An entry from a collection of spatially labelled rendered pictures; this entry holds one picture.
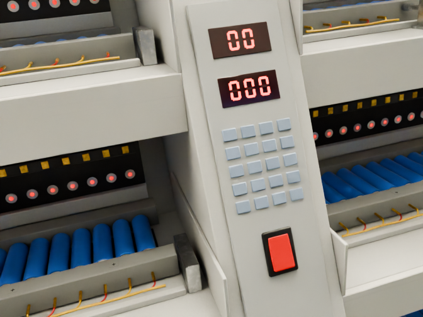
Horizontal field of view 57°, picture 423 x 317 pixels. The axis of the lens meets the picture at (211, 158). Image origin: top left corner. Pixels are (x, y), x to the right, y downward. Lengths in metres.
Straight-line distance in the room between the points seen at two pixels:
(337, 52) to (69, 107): 0.21
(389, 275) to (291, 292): 0.10
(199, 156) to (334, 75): 0.13
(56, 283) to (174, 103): 0.18
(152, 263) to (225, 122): 0.14
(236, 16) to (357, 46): 0.10
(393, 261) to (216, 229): 0.17
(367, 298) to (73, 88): 0.28
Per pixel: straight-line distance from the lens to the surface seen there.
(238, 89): 0.29
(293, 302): 0.32
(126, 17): 0.51
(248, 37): 0.30
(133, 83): 0.28
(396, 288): 0.38
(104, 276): 0.36
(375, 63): 0.36
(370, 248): 0.40
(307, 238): 0.32
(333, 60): 0.34
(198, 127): 0.29
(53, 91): 0.29
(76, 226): 0.44
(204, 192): 0.29
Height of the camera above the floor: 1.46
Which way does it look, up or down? 3 degrees down
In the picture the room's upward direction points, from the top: 11 degrees counter-clockwise
